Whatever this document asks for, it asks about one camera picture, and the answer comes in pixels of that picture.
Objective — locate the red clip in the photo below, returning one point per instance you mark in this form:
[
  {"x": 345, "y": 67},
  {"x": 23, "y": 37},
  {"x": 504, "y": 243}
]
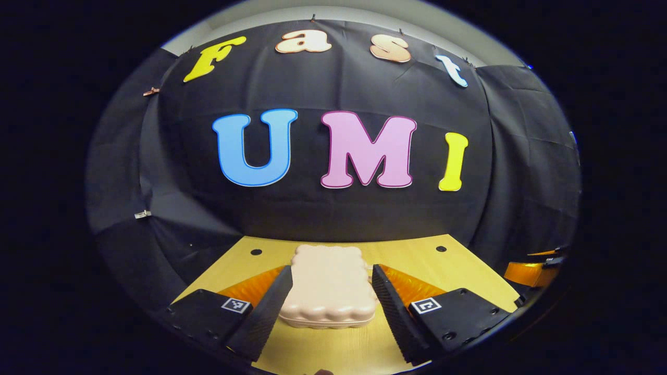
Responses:
[{"x": 151, "y": 91}]

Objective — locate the black backdrop cloth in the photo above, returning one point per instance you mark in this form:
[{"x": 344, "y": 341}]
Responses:
[{"x": 333, "y": 213}]

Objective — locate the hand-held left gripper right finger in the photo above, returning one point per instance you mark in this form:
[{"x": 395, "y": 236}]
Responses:
[{"x": 396, "y": 317}]

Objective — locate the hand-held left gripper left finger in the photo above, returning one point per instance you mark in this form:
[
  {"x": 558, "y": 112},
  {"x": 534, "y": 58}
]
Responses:
[{"x": 266, "y": 312}]

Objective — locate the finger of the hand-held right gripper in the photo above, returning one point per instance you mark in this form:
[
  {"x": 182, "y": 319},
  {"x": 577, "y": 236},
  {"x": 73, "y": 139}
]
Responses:
[{"x": 529, "y": 273}]

